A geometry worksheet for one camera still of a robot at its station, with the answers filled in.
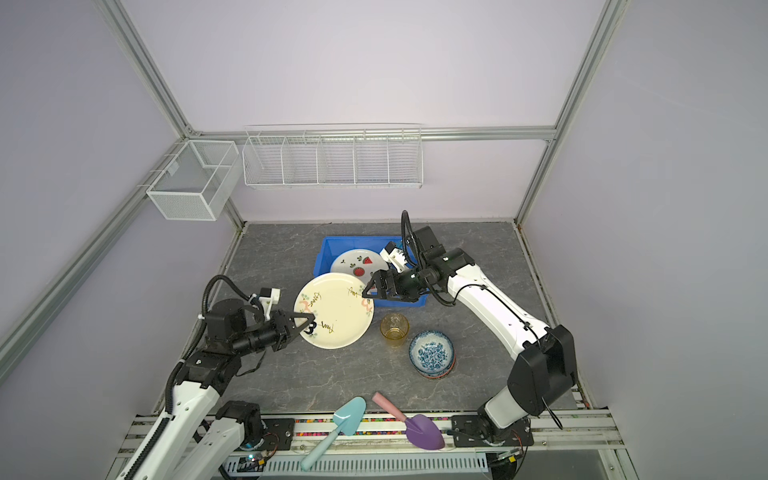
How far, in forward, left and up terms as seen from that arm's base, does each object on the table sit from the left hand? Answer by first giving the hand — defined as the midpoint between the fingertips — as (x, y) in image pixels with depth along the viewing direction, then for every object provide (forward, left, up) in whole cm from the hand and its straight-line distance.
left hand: (313, 323), depth 72 cm
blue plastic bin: (+36, +1, -13) cm, 38 cm away
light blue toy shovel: (-18, -6, -21) cm, 28 cm away
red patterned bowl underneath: (-11, -30, -11) cm, 34 cm away
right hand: (+5, -16, +1) cm, 16 cm away
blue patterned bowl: (-4, -29, -12) cm, 32 cm away
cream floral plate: (+3, -6, 0) cm, 7 cm away
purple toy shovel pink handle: (-21, -25, -21) cm, 39 cm away
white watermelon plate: (+31, -9, -18) cm, 37 cm away
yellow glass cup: (+6, -20, -19) cm, 28 cm away
